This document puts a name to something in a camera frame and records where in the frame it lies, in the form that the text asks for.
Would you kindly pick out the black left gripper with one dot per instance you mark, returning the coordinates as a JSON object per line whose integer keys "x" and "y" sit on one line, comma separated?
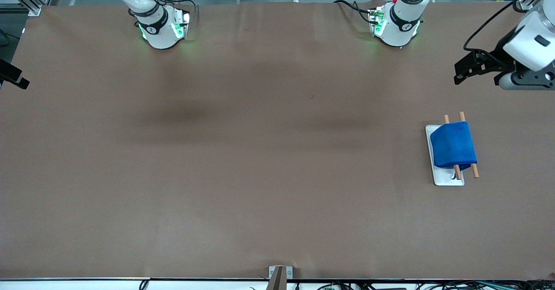
{"x": 497, "y": 58}

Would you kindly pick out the blue microfibre towel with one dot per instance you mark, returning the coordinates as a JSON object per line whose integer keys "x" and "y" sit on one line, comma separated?
{"x": 453, "y": 147}

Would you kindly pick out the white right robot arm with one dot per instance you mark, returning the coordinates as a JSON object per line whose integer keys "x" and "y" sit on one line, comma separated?
{"x": 161, "y": 34}

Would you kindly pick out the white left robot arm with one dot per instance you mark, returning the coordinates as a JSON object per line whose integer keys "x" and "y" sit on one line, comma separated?
{"x": 531, "y": 43}

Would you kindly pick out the white towel rack wooden bars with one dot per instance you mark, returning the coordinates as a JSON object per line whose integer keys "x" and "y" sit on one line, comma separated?
{"x": 444, "y": 178}

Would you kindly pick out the green lit base connector box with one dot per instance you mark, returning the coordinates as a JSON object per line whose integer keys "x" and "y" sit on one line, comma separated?
{"x": 181, "y": 23}
{"x": 377, "y": 21}

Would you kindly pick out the brown table cover sheet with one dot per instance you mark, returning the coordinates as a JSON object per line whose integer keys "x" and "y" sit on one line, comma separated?
{"x": 277, "y": 173}

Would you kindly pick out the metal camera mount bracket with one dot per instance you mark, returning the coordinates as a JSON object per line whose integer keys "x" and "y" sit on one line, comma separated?
{"x": 279, "y": 278}

